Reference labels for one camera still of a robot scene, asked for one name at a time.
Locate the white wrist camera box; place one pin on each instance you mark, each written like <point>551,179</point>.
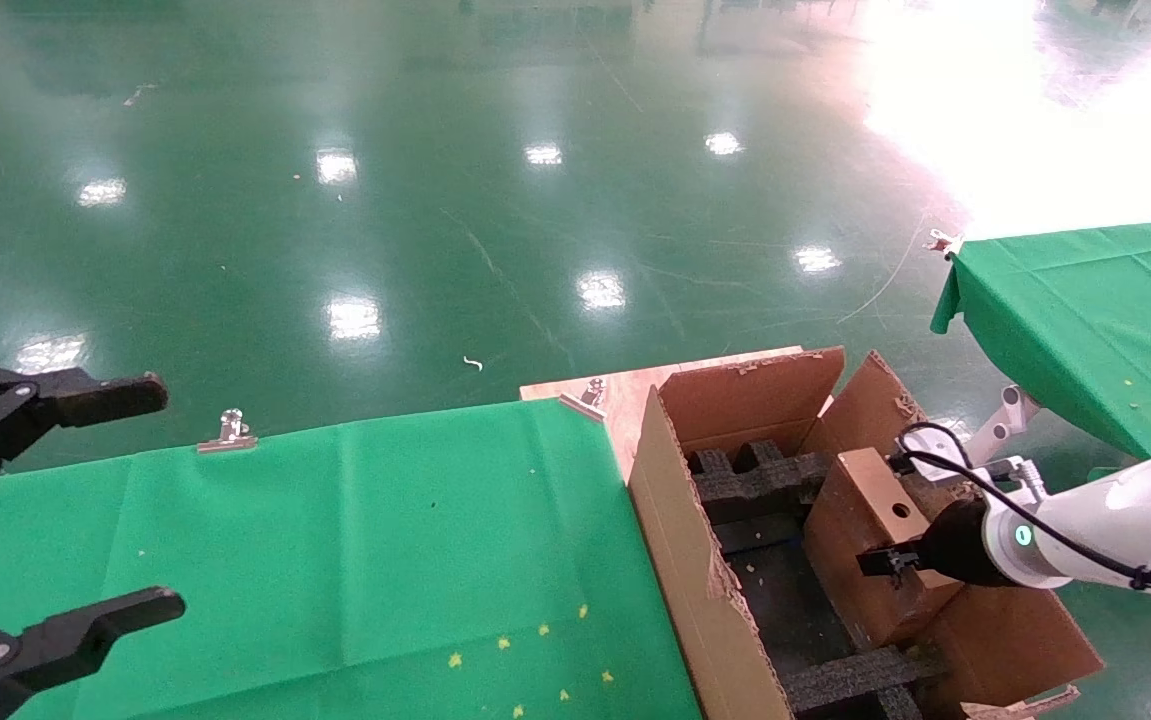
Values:
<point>1020,470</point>

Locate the small brown cardboard box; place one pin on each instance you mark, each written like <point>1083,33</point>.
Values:
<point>845,585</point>

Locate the black foam insert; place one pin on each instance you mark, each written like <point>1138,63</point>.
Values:
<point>755,475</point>
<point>845,685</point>

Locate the large open cardboard carton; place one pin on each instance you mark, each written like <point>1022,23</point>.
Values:
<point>695,540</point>

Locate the silver metal binder clip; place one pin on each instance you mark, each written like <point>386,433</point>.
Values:
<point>585,402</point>
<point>943,242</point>
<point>228,438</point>

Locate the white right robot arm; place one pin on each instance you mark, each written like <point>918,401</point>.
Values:
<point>1135,510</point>

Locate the green tablecloth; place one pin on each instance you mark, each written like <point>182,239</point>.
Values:
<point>285,560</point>
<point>1085,310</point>

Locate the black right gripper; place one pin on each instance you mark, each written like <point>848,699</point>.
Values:
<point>955,545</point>

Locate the white metal table leg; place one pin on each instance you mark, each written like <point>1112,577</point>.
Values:
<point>1000,425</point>

